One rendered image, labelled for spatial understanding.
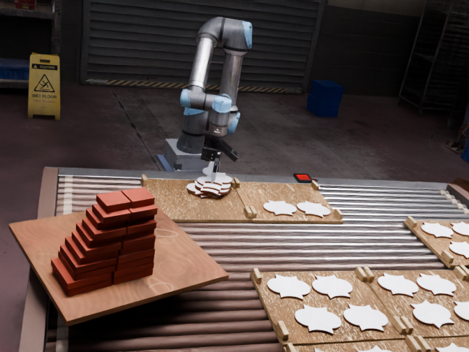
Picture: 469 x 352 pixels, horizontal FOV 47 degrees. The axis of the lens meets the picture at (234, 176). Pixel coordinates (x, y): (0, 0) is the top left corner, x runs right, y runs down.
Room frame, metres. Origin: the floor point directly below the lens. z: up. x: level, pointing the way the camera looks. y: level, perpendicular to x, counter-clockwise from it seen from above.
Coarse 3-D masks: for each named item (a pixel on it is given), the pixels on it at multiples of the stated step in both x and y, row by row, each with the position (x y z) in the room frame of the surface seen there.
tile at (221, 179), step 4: (208, 176) 2.14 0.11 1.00; (216, 176) 2.16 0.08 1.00; (220, 176) 2.16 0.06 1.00; (224, 176) 2.17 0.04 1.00; (228, 176) 2.18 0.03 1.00; (208, 180) 2.10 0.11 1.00; (216, 180) 2.11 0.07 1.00; (220, 180) 2.12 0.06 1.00; (224, 180) 2.13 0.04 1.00; (228, 180) 2.14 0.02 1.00; (220, 184) 2.09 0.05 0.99
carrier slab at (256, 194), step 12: (240, 192) 2.17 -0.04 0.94; (252, 192) 2.19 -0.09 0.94; (264, 192) 2.21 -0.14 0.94; (276, 192) 2.24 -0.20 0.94; (288, 192) 2.26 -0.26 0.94; (300, 192) 2.28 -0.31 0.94; (312, 192) 2.31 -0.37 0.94; (252, 204) 2.08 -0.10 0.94; (264, 204) 2.10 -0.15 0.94; (324, 204) 2.20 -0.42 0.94; (264, 216) 1.99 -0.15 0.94; (300, 216) 2.05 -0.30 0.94; (312, 216) 2.07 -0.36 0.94
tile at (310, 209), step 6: (300, 204) 2.14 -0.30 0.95; (306, 204) 2.15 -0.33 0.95; (312, 204) 2.16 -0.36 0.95; (318, 204) 2.17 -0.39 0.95; (300, 210) 2.09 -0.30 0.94; (306, 210) 2.09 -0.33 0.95; (312, 210) 2.10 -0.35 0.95; (318, 210) 2.11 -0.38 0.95; (324, 210) 2.12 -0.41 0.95; (318, 216) 2.07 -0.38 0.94; (324, 216) 2.08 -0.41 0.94
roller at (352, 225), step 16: (192, 224) 1.86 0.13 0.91; (208, 224) 1.88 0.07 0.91; (224, 224) 1.90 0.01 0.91; (240, 224) 1.92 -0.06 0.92; (256, 224) 1.94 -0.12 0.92; (272, 224) 1.97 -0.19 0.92; (288, 224) 1.99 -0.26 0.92; (304, 224) 2.02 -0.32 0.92; (320, 224) 2.04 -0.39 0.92; (336, 224) 2.06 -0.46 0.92; (352, 224) 2.09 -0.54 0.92; (368, 224) 2.12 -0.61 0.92; (384, 224) 2.14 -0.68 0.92; (400, 224) 2.17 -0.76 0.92
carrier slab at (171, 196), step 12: (156, 180) 2.14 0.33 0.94; (168, 180) 2.16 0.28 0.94; (180, 180) 2.18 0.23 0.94; (192, 180) 2.21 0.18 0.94; (156, 192) 2.03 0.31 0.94; (168, 192) 2.05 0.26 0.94; (180, 192) 2.07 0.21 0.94; (228, 192) 2.15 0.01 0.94; (156, 204) 1.93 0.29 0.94; (168, 204) 1.95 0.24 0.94; (180, 204) 1.96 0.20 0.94; (192, 204) 1.98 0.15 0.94; (204, 204) 2.00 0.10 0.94; (216, 204) 2.02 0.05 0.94; (228, 204) 2.04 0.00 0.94; (240, 204) 2.06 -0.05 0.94; (168, 216) 1.85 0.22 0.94; (180, 216) 1.87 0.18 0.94; (192, 216) 1.88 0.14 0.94; (204, 216) 1.90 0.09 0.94; (216, 216) 1.92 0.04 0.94; (228, 216) 1.94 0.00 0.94; (240, 216) 1.95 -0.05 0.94
